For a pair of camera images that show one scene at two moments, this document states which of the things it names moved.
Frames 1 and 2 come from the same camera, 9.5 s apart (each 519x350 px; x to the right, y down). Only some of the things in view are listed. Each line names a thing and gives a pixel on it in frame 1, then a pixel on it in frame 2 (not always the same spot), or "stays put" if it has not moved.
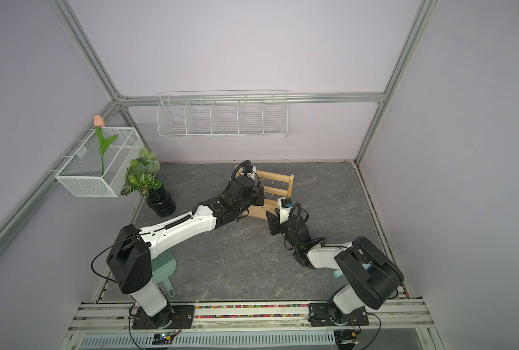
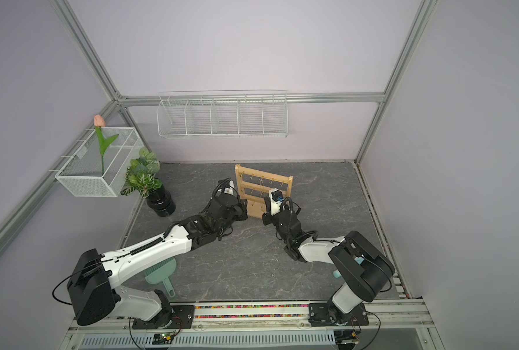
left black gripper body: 256,199 to 239,214
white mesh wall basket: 82,173 stays put
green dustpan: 161,267 stays put
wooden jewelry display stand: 275,186 stays put
